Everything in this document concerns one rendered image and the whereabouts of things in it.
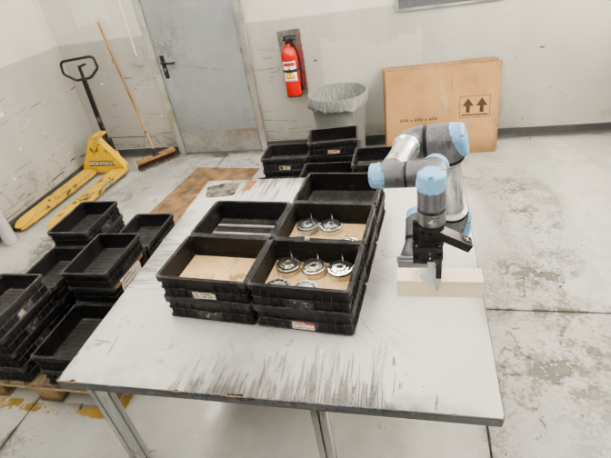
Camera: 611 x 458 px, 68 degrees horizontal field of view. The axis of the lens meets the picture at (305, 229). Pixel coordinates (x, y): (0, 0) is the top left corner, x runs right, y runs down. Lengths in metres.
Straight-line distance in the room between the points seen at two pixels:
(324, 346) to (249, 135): 3.72
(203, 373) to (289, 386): 0.34
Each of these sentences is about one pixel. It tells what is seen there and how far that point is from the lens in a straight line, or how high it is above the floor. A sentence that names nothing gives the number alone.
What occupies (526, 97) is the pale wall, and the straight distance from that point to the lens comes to 4.92.
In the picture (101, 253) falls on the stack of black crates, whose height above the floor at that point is 0.49.
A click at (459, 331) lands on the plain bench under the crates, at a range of 1.80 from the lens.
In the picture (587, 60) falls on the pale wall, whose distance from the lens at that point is 4.95.
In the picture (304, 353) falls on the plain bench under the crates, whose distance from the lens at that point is 1.74.
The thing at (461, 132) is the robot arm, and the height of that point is 1.36.
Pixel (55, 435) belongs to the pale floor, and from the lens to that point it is 2.91.
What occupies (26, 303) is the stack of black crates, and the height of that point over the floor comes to 0.53.
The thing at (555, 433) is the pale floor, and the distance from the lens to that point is 2.47.
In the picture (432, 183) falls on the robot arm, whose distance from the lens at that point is 1.18.
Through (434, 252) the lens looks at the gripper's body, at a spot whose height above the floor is 1.22.
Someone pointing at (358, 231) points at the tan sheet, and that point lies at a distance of 2.08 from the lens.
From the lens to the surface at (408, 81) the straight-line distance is 4.57.
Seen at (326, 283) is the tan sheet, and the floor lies 0.83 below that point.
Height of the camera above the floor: 2.00
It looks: 33 degrees down
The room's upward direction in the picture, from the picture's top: 10 degrees counter-clockwise
